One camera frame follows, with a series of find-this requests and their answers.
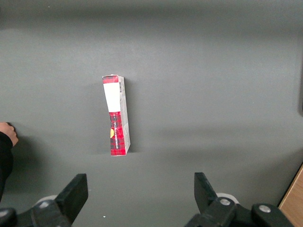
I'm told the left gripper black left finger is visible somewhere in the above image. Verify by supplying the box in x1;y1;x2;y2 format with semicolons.
30;174;89;227

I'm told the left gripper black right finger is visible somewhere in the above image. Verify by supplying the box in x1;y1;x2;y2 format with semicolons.
184;172;247;227

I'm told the black sleeved forearm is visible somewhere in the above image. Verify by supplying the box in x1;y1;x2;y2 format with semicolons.
0;131;14;201

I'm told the person's bare hand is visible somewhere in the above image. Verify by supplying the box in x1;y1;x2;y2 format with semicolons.
0;122;19;148

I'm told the oak wooden drawer cabinet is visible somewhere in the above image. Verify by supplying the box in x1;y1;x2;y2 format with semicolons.
278;163;303;227

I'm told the red plaid cardboard box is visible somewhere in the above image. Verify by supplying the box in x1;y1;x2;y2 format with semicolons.
102;74;131;157

